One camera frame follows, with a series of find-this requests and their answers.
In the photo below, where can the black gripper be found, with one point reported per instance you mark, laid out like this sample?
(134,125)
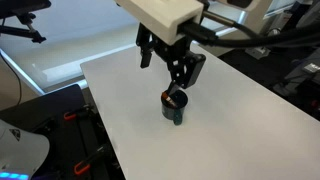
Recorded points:
(184,66)

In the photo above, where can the orange capped marker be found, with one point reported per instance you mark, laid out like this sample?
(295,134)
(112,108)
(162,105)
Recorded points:
(166,97)

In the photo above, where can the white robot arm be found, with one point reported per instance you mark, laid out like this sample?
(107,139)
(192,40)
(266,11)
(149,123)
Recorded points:
(307,35)

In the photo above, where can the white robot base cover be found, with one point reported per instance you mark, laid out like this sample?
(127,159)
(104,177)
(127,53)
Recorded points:
(21,152)

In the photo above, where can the dark teal mug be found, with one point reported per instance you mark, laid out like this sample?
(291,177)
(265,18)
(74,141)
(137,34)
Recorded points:
(175,114)

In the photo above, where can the white power strip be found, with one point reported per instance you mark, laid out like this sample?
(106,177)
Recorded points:
(258,52)

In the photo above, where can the black perforated mounting board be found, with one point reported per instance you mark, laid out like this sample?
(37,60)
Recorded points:
(71,142)

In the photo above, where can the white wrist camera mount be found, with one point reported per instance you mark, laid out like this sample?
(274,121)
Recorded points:
(163,17)

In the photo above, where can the orange handled clamp far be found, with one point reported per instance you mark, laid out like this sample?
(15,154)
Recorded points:
(82,112)

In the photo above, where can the orange handled clamp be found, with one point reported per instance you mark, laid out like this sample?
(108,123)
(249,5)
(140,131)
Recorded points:
(82,112)
(85,164)

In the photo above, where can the orange handled clamp near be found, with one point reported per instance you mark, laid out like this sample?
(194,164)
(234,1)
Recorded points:
(85,164)

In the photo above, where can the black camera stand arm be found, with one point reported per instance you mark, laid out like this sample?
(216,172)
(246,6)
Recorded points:
(23,10)

